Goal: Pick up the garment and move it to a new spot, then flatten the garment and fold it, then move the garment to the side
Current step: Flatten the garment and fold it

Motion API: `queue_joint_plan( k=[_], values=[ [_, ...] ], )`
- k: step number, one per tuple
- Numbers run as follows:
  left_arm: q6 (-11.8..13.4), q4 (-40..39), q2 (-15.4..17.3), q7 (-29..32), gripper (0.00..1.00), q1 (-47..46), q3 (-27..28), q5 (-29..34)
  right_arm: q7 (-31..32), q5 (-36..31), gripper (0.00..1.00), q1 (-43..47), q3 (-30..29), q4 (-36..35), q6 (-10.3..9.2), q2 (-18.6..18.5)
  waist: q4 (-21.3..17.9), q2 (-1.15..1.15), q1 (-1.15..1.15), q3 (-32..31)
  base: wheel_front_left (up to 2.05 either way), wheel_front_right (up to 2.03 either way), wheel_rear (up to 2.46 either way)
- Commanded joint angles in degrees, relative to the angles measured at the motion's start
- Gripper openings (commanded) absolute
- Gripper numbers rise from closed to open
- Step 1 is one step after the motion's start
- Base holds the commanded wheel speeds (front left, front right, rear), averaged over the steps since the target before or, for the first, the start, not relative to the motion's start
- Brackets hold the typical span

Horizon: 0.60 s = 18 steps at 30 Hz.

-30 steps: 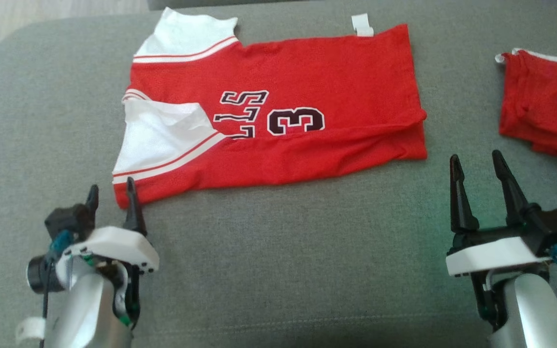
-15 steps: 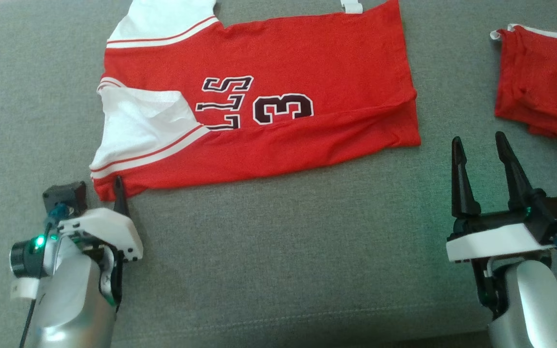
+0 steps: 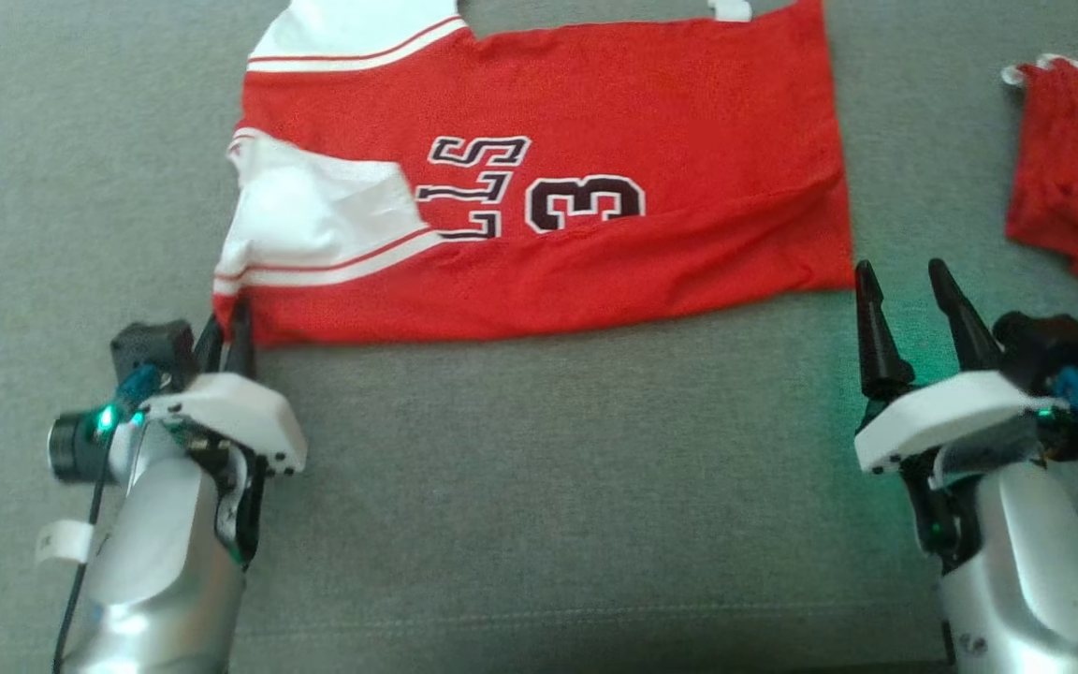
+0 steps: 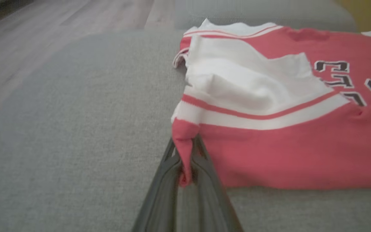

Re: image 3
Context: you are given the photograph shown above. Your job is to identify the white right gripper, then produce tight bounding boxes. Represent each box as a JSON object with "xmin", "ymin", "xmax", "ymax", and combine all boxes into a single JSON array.
[{"xmin": 854, "ymin": 259, "xmax": 1064, "ymax": 476}]

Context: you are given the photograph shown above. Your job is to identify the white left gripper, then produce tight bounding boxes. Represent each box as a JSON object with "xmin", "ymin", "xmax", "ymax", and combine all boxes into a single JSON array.
[{"xmin": 138, "ymin": 300, "xmax": 308, "ymax": 476}]

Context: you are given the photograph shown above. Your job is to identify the red basketball jersey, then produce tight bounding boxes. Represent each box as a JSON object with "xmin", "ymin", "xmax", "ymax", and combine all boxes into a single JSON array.
[{"xmin": 211, "ymin": 0, "xmax": 855, "ymax": 349}]

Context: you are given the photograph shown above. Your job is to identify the grey fabric sofa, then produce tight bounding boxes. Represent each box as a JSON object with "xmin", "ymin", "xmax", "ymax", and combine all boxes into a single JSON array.
[{"xmin": 0, "ymin": 0, "xmax": 1078, "ymax": 674}]

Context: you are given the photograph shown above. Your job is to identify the white cable label tag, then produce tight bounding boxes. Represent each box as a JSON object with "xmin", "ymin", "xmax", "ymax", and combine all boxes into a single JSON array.
[{"xmin": 36, "ymin": 520, "xmax": 95, "ymax": 565}]

